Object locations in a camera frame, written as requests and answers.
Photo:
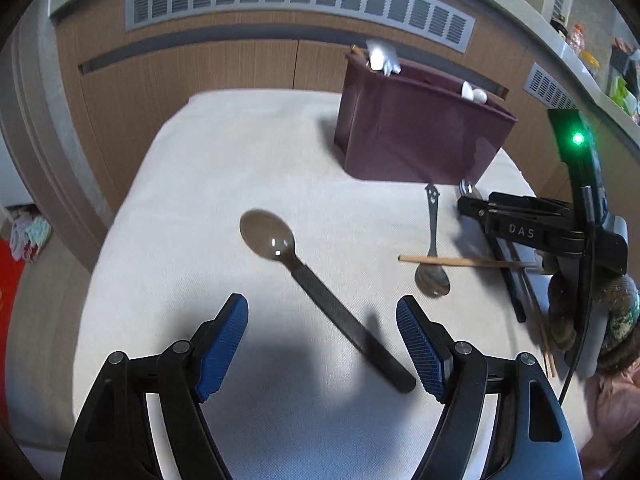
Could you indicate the light wooden spoon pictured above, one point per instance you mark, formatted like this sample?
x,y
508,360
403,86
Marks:
x,y
359,53

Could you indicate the person's right hand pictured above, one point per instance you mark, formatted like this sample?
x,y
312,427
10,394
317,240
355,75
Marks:
x,y
604,338

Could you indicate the small grey vent grille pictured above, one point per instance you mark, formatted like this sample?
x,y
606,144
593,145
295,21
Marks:
x,y
544,88

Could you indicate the wooden chopstick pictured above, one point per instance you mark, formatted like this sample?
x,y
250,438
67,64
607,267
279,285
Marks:
x,y
549,361
467,262

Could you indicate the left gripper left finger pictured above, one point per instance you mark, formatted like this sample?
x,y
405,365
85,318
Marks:
x,y
112,438

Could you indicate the white table cloth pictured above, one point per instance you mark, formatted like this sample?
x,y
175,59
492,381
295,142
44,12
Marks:
x,y
299,402

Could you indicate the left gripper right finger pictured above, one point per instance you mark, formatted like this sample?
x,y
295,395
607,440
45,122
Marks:
x,y
530,438

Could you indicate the wooden kitchen cabinet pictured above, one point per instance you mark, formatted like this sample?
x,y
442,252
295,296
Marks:
x,y
122,85

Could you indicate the purple plastic utensil caddy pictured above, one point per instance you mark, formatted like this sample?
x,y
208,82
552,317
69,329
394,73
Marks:
x,y
415,126

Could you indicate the steel shovel-shaped spoon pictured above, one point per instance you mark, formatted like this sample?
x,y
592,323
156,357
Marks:
x,y
382,57

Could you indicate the translucent brown spoon black handle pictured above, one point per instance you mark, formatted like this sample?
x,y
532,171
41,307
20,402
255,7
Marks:
x,y
269,237

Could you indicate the white ceramic spoon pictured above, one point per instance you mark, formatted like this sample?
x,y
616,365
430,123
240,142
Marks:
x,y
473,94

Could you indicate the yellow-lid jar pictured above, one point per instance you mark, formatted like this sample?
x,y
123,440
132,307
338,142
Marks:
x,y
591,63

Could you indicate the orange-capped clear bottle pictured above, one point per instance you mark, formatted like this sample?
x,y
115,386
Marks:
x,y
576,38

